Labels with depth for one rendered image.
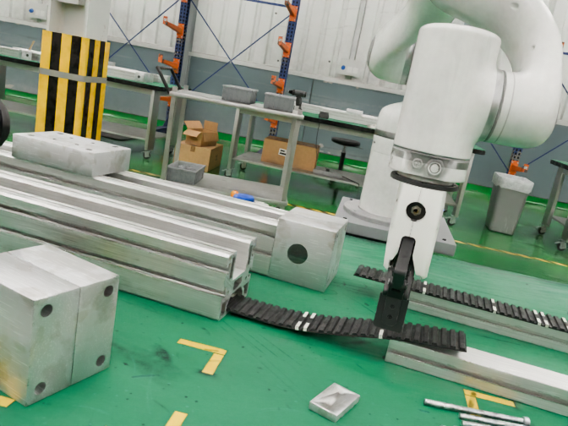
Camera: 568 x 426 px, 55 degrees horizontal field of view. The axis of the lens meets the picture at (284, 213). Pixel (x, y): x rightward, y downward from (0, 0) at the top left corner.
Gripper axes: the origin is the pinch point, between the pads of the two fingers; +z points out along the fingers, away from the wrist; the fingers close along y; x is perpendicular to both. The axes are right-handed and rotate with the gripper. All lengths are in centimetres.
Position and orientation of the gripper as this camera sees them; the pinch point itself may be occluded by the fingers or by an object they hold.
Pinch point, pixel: (393, 305)
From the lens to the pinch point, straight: 66.7
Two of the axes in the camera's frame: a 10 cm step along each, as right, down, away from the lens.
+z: -1.8, 9.6, 2.3
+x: -9.4, -2.4, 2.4
